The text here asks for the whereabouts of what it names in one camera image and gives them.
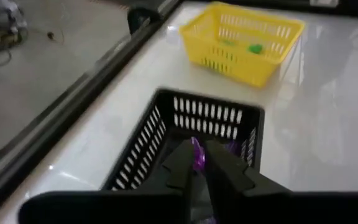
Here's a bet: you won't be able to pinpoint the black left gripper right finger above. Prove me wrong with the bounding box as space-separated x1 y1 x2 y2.
205 139 293 224

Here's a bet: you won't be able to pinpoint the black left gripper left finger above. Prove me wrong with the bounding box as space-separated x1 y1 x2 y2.
138 139 196 224

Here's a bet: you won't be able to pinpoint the purple plastic witch hat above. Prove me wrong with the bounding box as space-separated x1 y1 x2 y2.
191 136 207 172

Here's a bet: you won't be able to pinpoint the black plastic basket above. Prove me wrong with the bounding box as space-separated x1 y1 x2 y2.
100 88 266 192

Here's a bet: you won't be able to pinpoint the yellow plastic basket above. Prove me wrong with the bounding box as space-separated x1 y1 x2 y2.
178 1 306 89

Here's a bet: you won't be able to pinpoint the white leaning panel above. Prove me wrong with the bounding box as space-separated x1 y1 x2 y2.
0 0 28 35

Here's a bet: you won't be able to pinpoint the black frame clamp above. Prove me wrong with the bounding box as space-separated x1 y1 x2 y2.
126 6 162 35

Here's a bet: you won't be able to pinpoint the tangled floor cables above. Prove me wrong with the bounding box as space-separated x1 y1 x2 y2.
0 24 65 68

